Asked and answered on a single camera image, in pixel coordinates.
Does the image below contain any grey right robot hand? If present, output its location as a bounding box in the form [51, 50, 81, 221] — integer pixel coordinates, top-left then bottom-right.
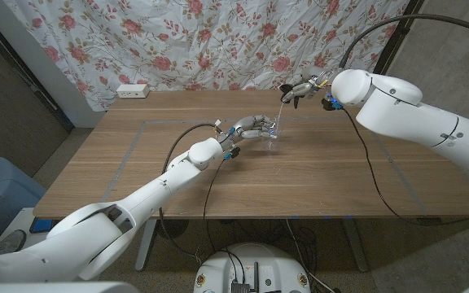
[281, 66, 341, 105]

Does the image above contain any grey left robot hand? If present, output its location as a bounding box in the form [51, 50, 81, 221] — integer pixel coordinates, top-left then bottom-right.
[217, 114, 278, 152]

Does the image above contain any black sprayer head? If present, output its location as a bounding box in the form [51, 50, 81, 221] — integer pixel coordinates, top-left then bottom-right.
[274, 83, 303, 132]

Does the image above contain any clear plastic spray bottle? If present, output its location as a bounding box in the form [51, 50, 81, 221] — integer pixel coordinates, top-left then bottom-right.
[260, 116, 280, 151]

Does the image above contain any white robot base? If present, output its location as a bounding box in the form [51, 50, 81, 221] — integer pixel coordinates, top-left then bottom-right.
[193, 243, 312, 293]

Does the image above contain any floral print curtain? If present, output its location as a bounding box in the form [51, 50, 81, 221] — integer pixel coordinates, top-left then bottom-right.
[2, 0, 411, 113]

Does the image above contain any white power strip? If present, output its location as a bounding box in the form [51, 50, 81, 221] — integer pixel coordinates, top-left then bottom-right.
[116, 83, 151, 99]

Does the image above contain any black round floor fan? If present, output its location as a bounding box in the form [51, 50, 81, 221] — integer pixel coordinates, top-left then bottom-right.
[156, 219, 190, 240]

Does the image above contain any white table leg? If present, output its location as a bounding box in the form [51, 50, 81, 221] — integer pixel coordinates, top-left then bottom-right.
[134, 219, 158, 273]

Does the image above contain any grey table leg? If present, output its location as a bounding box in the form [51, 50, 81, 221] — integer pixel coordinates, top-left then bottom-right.
[342, 219, 369, 273]

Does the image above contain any white floor platform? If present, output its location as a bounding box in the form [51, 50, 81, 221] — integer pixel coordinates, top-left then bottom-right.
[0, 207, 56, 261]

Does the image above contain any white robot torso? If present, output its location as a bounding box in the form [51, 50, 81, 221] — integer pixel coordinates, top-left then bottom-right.
[0, 280, 140, 293]

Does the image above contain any blue storage bin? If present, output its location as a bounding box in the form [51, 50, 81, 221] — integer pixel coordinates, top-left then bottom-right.
[0, 156, 48, 235]

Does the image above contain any grey shoe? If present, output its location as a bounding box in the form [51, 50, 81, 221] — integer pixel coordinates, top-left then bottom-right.
[0, 230, 28, 257]

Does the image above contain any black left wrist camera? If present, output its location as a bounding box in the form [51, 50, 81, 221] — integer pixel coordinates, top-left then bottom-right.
[222, 146, 242, 162]

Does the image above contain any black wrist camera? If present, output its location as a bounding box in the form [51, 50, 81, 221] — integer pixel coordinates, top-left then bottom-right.
[222, 146, 242, 162]
[321, 95, 344, 112]

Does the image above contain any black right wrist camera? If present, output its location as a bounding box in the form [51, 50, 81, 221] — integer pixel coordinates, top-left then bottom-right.
[321, 95, 344, 112]

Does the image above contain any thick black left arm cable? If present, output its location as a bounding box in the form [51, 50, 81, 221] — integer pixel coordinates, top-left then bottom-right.
[159, 123, 219, 264]

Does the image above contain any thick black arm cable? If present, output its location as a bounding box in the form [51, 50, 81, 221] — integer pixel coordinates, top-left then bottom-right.
[159, 123, 219, 264]
[339, 13, 469, 69]

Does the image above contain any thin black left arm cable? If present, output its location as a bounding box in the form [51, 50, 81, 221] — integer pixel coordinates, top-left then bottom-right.
[202, 158, 227, 223]

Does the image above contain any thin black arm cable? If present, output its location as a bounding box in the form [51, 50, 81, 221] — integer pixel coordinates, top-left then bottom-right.
[202, 158, 227, 223]
[341, 107, 469, 227]

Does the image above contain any black vertical post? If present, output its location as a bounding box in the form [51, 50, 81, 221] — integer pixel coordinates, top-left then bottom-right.
[366, 0, 425, 90]

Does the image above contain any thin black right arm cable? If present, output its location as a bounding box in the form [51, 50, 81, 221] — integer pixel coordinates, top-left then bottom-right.
[341, 107, 469, 227]

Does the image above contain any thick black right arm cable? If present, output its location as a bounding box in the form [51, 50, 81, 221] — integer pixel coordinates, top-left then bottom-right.
[339, 13, 469, 69]

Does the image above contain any white floor cable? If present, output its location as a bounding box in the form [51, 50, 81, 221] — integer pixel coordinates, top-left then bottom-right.
[285, 219, 335, 293]

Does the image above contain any black door frame strip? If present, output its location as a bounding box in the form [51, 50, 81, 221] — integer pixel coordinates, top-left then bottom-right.
[0, 10, 75, 132]

